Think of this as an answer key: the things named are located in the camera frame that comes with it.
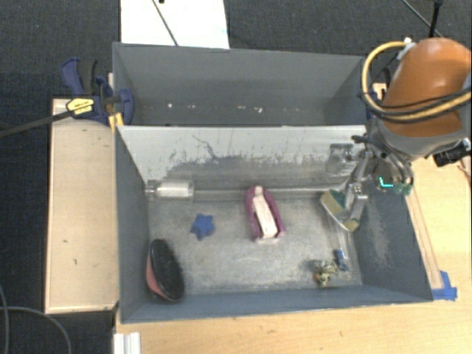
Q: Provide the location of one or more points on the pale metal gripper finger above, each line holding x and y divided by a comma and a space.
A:
355, 205

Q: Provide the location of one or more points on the green and yellow sponge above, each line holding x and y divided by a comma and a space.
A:
337, 208

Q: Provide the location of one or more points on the small blue toy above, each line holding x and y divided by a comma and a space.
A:
341, 259

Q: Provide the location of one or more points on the camouflage toy figure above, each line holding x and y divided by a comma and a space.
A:
324, 273

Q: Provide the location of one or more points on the purple and white toy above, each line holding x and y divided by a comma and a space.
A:
263, 216

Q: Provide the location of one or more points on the blue star toy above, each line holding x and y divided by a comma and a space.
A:
202, 227

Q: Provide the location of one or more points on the grey metal bin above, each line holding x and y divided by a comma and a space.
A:
236, 87

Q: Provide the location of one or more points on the black brush with red back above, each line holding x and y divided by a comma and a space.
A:
167, 271

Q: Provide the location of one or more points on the pale wood board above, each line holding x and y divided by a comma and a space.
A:
81, 216

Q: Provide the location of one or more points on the black cylinder on white bracket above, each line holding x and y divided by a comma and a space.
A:
448, 155

